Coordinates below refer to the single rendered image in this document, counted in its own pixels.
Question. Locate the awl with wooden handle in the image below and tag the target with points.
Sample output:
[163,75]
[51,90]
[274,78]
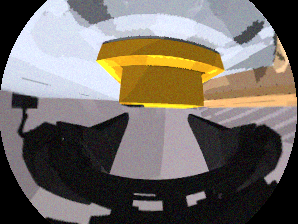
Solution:
[280,59]

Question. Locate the tan wooden floor panel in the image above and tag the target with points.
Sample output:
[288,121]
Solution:
[262,86]

